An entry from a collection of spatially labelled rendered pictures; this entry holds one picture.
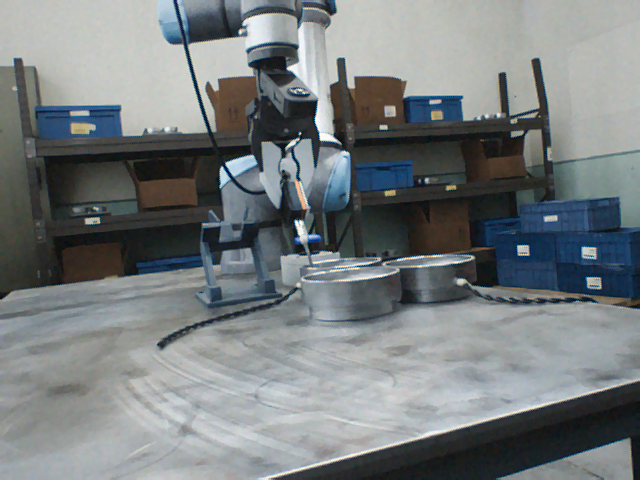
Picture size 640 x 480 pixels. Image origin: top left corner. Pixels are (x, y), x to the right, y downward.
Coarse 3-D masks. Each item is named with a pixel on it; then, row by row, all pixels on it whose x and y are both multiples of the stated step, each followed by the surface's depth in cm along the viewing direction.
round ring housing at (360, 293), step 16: (320, 272) 67; (336, 272) 67; (352, 272) 68; (368, 272) 67; (384, 272) 66; (304, 288) 61; (320, 288) 59; (336, 288) 58; (352, 288) 58; (368, 288) 58; (384, 288) 59; (400, 288) 61; (304, 304) 61; (320, 304) 59; (336, 304) 58; (352, 304) 58; (368, 304) 58; (384, 304) 59; (336, 320) 59
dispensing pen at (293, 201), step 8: (288, 176) 83; (288, 184) 80; (288, 192) 79; (296, 192) 79; (288, 200) 79; (296, 200) 79; (288, 208) 79; (296, 208) 78; (288, 216) 79; (296, 216) 79; (288, 224) 80; (296, 224) 79; (304, 224) 79; (304, 232) 78; (304, 240) 78; (304, 248) 77; (312, 264) 76
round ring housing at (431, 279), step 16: (432, 256) 73; (448, 256) 72; (464, 256) 70; (400, 272) 65; (416, 272) 64; (432, 272) 63; (448, 272) 63; (464, 272) 64; (416, 288) 64; (432, 288) 63; (448, 288) 64; (464, 288) 65
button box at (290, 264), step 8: (288, 256) 90; (296, 256) 89; (304, 256) 87; (312, 256) 86; (320, 256) 86; (328, 256) 87; (336, 256) 87; (288, 264) 88; (296, 264) 85; (304, 264) 86; (288, 272) 88; (296, 272) 85; (288, 280) 89; (296, 280) 85
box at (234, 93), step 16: (224, 80) 416; (240, 80) 418; (208, 96) 440; (224, 96) 416; (240, 96) 418; (256, 96) 421; (224, 112) 417; (240, 112) 419; (224, 128) 417; (240, 128) 420
